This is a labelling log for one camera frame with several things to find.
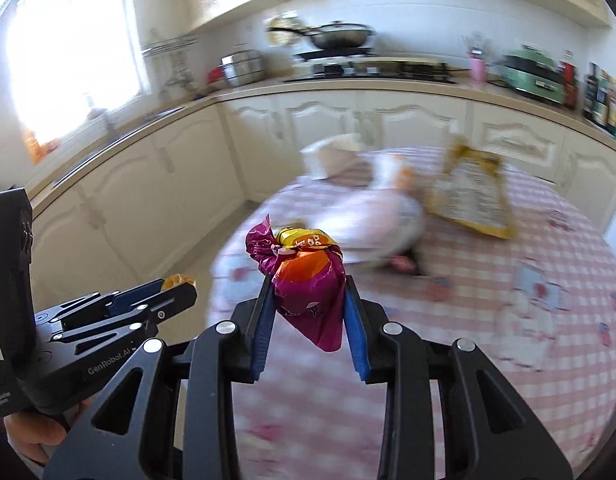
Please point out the cream kitchen base cabinets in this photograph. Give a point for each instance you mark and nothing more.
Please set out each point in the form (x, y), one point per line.
(137, 185)

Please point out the orange white packet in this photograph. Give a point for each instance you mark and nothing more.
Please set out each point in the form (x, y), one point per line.
(395, 175)

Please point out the metal wall rack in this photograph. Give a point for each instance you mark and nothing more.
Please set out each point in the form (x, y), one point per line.
(170, 57)

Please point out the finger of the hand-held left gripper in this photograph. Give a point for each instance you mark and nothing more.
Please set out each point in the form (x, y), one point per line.
(137, 296)
(172, 301)

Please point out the dark glass bottle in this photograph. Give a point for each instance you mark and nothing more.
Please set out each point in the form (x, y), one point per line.
(590, 92)

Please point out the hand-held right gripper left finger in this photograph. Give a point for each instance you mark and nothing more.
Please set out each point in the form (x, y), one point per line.
(265, 327)

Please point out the bright kitchen window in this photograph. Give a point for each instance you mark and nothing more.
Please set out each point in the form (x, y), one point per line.
(72, 45)

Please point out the black gas stove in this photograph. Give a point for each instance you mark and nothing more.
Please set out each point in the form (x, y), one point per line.
(368, 67)

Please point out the translucent plastic bag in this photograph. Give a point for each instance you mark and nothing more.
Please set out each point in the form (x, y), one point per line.
(373, 220)

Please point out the yellow snack bag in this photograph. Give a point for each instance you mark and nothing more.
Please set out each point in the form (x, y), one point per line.
(473, 200)

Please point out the red bowl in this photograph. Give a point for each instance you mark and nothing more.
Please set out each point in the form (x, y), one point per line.
(216, 75)

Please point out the purple snack wrapper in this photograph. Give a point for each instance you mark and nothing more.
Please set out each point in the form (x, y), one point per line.
(308, 295)

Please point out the person's left hand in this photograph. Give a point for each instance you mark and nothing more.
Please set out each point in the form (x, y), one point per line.
(32, 435)

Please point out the small orange scrap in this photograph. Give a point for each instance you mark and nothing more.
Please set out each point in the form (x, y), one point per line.
(177, 281)

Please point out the black frying pan with lid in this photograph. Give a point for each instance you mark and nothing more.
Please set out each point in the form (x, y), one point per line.
(338, 35)

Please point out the pink checked tablecloth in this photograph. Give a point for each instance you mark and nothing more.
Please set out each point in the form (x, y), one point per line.
(488, 280)

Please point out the green electric cooker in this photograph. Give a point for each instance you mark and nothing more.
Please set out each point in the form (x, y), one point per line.
(533, 75)

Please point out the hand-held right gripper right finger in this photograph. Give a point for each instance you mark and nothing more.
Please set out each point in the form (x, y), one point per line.
(355, 332)

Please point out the green label bottle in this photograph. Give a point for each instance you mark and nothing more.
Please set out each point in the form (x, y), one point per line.
(604, 102)

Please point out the stainless steel pot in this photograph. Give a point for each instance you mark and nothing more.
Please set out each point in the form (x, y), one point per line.
(242, 69)

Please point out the pink utensil cup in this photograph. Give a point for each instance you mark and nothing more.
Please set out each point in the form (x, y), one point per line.
(478, 67)

